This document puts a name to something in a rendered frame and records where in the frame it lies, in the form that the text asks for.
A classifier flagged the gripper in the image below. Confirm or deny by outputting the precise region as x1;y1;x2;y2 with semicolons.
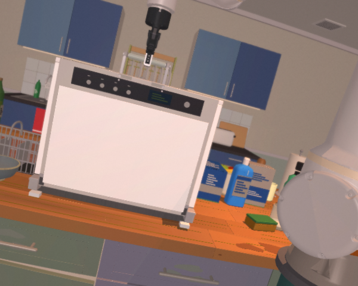
143;5;172;67

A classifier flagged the pale dishwasher door handle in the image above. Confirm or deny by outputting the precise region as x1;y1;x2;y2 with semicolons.
121;51;172;82

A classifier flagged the dark blue dishwasher display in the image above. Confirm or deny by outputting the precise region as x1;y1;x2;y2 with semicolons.
149;89;172;105

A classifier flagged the white dishwasher door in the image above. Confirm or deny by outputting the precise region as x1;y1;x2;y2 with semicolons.
37;66;220;216

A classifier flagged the white dishwasher body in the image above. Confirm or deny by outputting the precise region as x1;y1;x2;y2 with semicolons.
27;56;225;230

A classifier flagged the blue counter cabinet dark top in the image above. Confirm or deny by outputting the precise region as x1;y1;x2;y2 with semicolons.
1;92;48;133
209;142;259;168

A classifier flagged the blue detergent box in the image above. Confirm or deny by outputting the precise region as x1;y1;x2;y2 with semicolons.
196;160;228;204

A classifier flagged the wooden utensil rack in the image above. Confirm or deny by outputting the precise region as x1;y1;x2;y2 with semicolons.
126;44;179;83

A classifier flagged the white toaster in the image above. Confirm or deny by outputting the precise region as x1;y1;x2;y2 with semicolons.
214;128;237;147

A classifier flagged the small green bottle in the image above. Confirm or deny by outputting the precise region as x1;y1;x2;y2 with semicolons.
33;79;43;100

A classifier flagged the brown cutting board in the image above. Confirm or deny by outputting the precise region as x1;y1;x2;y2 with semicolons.
219;120;248;148

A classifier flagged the red hanging towel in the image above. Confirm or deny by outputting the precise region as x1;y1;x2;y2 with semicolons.
32;107;46;133

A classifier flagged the grey curved faucet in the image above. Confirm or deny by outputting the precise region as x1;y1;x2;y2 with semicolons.
10;120;25;140

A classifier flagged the blue bottle white cap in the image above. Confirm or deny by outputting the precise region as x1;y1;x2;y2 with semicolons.
224;157;254;207

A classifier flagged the grey box blue label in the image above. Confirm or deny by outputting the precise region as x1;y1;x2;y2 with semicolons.
243;162;277;209

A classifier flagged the ceiling vent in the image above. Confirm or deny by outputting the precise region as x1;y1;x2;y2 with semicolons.
314;18;347;31

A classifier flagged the white paper towel roll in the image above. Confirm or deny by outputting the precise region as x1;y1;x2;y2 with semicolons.
287;150;310;187

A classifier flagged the green pump soap bottle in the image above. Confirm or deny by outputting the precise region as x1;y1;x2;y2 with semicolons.
287;161;305;183

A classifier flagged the grey bowl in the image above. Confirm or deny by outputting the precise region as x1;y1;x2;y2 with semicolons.
0;154;21;182

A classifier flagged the green and yellow sponge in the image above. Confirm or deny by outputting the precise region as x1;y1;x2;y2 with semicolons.
245;212;279;232

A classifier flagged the purple base cabinet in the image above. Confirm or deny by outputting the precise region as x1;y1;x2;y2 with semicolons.
95;238;276;286

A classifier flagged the green base cabinet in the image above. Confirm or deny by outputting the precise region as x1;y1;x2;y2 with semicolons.
0;213;106;284

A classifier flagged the blue wall cabinet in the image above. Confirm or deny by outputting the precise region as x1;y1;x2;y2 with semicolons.
183;29;282;111
17;0;126;70

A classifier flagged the white wire dish basket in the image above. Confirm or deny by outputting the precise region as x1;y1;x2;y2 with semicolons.
0;120;42;174

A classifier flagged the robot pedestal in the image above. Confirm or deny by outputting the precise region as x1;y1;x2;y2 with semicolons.
274;247;358;286

